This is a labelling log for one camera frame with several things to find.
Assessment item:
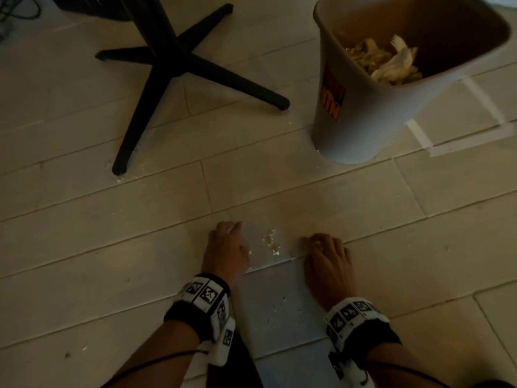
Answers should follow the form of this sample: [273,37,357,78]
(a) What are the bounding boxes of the person's right hand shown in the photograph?
[302,233,358,312]

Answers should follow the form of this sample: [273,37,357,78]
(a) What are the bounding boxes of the person's left hand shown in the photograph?
[201,221,250,288]

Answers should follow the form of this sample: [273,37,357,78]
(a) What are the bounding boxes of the person's left forearm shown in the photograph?
[101,318,203,388]

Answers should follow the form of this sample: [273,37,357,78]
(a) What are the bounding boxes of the person's right forearm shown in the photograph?
[364,342,450,388]

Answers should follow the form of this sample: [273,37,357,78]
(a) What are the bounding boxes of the pale food crumbs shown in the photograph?
[263,228,282,256]

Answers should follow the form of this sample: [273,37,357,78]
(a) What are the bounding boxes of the black left wrist tracker band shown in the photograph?
[163,273,236,368]

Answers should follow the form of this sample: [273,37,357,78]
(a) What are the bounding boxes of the black wrist tracker band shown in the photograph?
[163,273,236,368]
[324,296,403,387]

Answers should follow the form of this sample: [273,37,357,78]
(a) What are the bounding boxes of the black right wrist tracker band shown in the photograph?
[324,296,403,387]

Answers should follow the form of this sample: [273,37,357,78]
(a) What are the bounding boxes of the grey waste bin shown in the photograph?
[311,0,513,165]

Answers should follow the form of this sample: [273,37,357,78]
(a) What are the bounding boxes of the white floor tape strip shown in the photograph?
[406,119,434,150]
[427,123,517,158]

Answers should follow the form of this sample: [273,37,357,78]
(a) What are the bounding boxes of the crumpled paper waste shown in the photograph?
[343,34,424,86]

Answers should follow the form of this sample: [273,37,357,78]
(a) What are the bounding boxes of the black cross table base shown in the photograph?
[95,0,291,176]

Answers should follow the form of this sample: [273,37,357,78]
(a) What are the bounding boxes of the thin black left forearm cable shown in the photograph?
[101,348,211,388]

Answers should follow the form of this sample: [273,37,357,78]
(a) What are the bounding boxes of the black cables bundle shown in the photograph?
[0,0,42,41]

